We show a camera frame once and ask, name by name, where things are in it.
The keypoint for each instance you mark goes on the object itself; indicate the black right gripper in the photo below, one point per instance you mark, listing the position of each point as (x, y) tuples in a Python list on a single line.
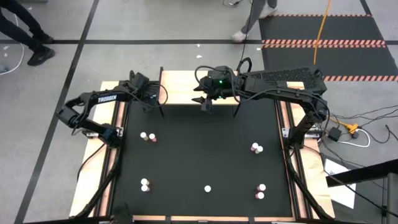
[(222, 85)]

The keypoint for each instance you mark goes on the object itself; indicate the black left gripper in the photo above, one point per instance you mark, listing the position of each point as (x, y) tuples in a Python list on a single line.
[(138, 83)]

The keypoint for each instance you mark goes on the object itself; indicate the pink translucent pill bottle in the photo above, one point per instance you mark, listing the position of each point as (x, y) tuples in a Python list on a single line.
[(207, 188), (255, 145)]

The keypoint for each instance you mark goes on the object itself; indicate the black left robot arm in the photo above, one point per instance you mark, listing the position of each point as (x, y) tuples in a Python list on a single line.
[(107, 99)]

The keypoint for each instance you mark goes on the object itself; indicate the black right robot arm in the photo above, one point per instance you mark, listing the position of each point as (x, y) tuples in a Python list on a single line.
[(280, 77)]

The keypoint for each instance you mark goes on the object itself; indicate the black table mat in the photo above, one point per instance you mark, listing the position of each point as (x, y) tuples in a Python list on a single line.
[(199, 155)]

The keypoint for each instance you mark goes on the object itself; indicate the person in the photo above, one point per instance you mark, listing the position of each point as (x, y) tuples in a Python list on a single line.
[(40, 56), (238, 36)]

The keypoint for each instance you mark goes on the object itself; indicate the black floor mat orange stripes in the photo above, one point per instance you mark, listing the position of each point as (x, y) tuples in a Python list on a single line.
[(295, 31)]

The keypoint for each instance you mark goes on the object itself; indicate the black clamp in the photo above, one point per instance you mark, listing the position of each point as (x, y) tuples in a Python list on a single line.
[(122, 214)]

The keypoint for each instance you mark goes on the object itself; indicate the black power adapter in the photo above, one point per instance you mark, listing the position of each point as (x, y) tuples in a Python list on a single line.
[(335, 133)]

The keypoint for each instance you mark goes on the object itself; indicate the orange power plug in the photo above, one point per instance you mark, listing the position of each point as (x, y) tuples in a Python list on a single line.
[(351, 127)]

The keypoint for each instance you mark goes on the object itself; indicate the white paper sheet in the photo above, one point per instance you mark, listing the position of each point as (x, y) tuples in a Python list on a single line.
[(342, 193)]

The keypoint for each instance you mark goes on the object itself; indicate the wooden shelf black metal frame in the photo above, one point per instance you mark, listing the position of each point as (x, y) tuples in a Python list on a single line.
[(180, 87)]

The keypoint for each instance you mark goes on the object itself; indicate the black frame strut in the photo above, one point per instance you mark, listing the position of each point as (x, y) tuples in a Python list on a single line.
[(93, 194), (308, 194)]

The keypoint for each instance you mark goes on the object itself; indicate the black frame beam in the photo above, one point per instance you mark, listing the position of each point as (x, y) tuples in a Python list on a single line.
[(367, 172)]

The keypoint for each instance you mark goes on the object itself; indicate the gray metal post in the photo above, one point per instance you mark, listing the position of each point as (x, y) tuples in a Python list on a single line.
[(392, 199)]

